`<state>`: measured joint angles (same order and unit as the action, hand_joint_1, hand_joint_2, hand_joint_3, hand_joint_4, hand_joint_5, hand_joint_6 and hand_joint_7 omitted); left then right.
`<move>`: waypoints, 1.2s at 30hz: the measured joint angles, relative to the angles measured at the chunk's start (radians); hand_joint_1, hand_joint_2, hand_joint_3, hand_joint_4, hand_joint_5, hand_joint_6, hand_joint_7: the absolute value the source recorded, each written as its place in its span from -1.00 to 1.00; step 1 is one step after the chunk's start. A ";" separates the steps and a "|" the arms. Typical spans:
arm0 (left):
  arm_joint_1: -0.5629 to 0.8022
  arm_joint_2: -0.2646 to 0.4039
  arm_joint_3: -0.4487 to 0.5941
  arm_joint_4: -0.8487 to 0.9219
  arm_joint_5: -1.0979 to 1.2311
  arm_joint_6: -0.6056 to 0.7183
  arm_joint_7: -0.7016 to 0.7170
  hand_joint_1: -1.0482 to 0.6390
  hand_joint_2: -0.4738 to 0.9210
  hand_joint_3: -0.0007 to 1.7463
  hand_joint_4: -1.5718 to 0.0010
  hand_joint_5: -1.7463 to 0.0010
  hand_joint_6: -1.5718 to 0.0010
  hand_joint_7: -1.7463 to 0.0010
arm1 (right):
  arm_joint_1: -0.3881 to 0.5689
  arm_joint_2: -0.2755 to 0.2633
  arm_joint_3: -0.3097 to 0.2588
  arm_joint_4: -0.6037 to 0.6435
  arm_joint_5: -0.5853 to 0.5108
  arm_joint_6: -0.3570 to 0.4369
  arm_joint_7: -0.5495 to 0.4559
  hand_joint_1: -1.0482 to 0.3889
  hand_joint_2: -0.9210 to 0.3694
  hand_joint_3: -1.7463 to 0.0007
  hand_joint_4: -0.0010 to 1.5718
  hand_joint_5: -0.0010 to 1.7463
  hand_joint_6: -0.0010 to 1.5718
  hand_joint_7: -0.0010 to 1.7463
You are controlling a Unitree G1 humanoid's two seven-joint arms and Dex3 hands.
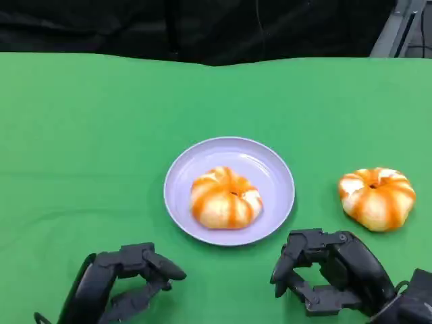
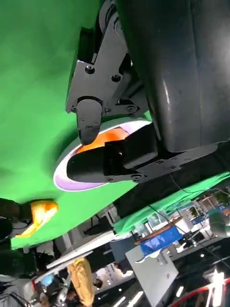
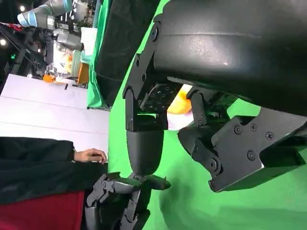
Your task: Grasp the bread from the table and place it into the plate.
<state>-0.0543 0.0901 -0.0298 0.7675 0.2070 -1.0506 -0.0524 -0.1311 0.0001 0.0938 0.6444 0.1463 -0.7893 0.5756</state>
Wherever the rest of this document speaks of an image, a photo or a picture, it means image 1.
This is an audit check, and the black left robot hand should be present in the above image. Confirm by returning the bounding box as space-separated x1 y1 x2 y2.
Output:
55 242 188 324

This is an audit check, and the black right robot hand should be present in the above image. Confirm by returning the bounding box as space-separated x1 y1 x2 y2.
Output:
269 228 397 318

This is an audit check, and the orange white toy bread roll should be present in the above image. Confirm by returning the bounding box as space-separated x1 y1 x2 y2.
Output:
337 167 416 233
190 166 264 231

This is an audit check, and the green table cloth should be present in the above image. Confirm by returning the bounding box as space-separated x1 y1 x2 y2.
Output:
0 51 432 324

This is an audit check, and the lilac plate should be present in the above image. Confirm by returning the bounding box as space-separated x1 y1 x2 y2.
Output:
163 136 296 247

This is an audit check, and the black backdrop curtain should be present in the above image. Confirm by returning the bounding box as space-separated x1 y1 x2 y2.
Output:
0 0 398 67

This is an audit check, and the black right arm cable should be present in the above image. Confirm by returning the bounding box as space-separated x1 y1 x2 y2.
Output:
394 279 411 296

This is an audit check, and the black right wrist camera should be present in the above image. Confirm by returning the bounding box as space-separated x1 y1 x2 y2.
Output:
369 268 432 324

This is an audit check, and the grey metal frame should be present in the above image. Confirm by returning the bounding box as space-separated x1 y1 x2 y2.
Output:
369 0 432 58

